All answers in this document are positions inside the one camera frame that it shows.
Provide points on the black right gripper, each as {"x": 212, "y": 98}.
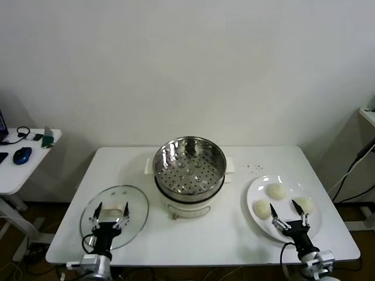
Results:
{"x": 297, "y": 229}

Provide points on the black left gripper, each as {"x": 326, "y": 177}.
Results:
{"x": 104, "y": 231}

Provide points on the white steamed baozi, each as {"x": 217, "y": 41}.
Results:
{"x": 260, "y": 210}
{"x": 308, "y": 205}
{"x": 276, "y": 192}

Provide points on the round glass pot lid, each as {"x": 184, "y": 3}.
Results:
{"x": 134, "y": 205}

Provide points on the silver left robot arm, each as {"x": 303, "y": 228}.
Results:
{"x": 99, "y": 270}

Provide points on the perforated steel steamer basket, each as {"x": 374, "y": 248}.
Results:
{"x": 190, "y": 175}

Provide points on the large white plate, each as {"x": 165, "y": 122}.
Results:
{"x": 257, "y": 187}

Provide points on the white electric cooker pot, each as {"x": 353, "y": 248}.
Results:
{"x": 190, "y": 209}

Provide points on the green upright gadget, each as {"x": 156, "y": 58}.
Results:
{"x": 47, "y": 139}

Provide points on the white side table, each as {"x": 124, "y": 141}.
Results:
{"x": 17, "y": 175}

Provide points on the small dark phone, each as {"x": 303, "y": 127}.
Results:
{"x": 37, "y": 137}

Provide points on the blue computer mouse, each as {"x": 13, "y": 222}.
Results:
{"x": 22, "y": 155}

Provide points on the flat black device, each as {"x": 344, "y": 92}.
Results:
{"x": 2, "y": 158}

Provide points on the white shelf table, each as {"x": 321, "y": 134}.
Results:
{"x": 368, "y": 117}

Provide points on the laptop computer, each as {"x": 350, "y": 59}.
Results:
{"x": 2, "y": 126}

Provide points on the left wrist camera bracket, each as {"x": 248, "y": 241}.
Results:
{"x": 85, "y": 261}

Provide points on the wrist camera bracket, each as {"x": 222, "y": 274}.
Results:
{"x": 323, "y": 257}
{"x": 85, "y": 261}

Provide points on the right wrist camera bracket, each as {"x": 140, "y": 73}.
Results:
{"x": 323, "y": 257}

